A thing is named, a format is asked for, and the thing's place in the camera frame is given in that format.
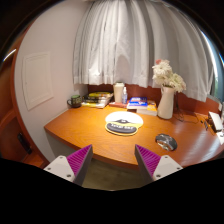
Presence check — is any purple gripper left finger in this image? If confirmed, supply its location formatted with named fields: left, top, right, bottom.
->
left=44, top=145, right=93, bottom=186

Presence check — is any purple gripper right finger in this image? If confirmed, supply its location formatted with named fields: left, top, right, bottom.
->
left=135, top=145, right=182, bottom=183

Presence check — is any grey computer mouse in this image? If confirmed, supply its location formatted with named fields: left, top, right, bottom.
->
left=155, top=134, right=177, bottom=151

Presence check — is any white ceramic vase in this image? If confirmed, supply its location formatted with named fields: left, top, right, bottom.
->
left=157, top=87, right=174, bottom=119

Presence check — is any wooden cabinet side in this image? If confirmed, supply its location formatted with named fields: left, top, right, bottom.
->
left=0, top=56, right=48, bottom=168

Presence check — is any blue book stack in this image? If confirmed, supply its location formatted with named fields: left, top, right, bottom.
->
left=127, top=97, right=157, bottom=116

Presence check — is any dark green mug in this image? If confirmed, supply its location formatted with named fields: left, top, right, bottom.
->
left=67, top=95, right=82, bottom=108

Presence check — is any red flat book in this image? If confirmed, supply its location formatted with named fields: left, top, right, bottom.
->
left=109, top=102, right=127, bottom=108

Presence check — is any stack of books left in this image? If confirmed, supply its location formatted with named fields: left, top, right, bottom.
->
left=82, top=92, right=113, bottom=108

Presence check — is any clear spray bottle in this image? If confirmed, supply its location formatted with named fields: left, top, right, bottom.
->
left=122, top=87, right=127, bottom=104

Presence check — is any white power adapter box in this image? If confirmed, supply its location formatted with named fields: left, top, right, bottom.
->
left=208, top=112, right=223, bottom=132

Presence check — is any white tumbler cup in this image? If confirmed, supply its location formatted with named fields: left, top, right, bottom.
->
left=113, top=82, right=124, bottom=103

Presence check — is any white flower bouquet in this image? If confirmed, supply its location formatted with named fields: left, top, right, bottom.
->
left=152, top=59, right=186, bottom=92

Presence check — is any white sheer curtain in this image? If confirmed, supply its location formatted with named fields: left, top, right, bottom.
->
left=73, top=0, right=213, bottom=101

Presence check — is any black cable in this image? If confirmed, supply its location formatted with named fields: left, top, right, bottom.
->
left=173, top=93, right=209, bottom=131

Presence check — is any white wall panel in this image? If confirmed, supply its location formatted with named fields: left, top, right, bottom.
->
left=22, top=52, right=54, bottom=110

